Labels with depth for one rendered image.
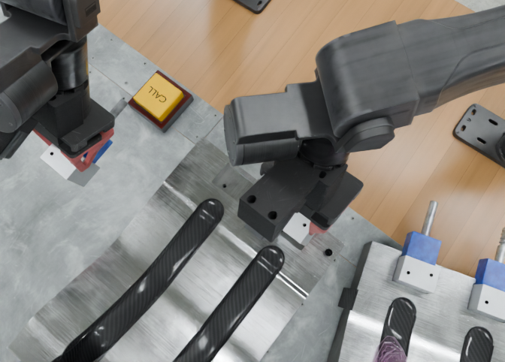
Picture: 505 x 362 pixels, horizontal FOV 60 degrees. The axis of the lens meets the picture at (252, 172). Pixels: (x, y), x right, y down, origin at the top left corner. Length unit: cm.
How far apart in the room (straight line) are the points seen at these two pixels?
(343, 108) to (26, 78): 28
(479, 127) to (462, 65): 48
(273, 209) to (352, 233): 34
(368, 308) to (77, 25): 51
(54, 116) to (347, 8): 57
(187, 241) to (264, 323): 15
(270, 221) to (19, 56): 26
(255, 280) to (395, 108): 36
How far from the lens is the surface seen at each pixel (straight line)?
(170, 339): 62
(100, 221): 76
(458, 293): 71
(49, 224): 80
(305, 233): 56
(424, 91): 34
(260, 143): 38
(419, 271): 66
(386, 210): 75
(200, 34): 85
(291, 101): 38
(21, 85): 45
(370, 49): 35
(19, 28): 47
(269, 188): 41
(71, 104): 51
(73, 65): 49
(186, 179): 65
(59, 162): 63
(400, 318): 68
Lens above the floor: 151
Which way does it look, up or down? 75 degrees down
